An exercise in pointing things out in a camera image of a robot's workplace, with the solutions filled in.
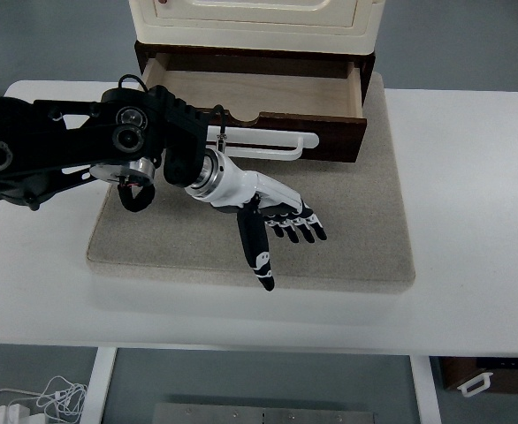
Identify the grey metal plate with screws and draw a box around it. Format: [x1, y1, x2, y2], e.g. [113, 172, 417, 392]
[152, 402, 378, 424]

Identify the white power adapter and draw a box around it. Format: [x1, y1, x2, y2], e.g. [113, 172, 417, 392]
[0, 402, 34, 424]

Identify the white table leg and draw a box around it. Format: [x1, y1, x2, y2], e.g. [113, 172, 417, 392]
[81, 346, 119, 424]
[408, 353, 443, 424]

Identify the white cable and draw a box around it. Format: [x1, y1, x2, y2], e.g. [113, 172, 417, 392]
[0, 375, 90, 424]

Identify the dark brown wooden drawer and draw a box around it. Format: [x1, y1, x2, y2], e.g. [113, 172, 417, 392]
[141, 53, 369, 164]

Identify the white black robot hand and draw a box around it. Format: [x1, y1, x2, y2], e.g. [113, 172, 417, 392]
[207, 152, 329, 294]

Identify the small white box handle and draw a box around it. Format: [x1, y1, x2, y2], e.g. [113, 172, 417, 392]
[456, 371, 494, 398]

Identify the brown wooden box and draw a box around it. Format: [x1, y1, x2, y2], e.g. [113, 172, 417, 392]
[438, 356, 518, 397]

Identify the cream plastic cabinet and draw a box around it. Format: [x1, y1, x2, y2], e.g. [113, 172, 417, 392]
[128, 0, 386, 57]

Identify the white drawer handle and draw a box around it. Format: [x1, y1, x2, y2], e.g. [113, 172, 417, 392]
[204, 126, 321, 162]

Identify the beige grey fabric mat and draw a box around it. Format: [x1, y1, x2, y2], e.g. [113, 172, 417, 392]
[85, 70, 418, 295]

